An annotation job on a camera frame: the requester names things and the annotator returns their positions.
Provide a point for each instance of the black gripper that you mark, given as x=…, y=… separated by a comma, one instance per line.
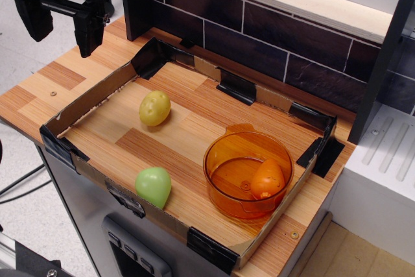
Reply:
x=89, y=16

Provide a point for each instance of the orange toy carrot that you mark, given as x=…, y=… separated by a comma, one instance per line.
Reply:
x=268, y=180

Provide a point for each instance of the cardboard fence with black tape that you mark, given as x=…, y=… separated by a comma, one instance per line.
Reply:
x=96, y=145

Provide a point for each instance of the orange transparent plastic pot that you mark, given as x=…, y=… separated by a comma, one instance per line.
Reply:
x=230, y=163

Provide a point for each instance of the yellow toy potato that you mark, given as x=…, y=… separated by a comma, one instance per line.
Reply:
x=154, y=108

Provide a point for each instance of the green toy pear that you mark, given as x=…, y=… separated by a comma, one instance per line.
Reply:
x=154, y=185

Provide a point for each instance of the grey oven control panel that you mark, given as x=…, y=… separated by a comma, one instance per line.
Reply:
x=132, y=257

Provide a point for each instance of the white toy sink drainboard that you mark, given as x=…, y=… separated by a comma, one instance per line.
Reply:
x=385, y=153

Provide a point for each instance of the black metal base plate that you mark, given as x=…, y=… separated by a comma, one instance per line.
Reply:
x=33, y=264

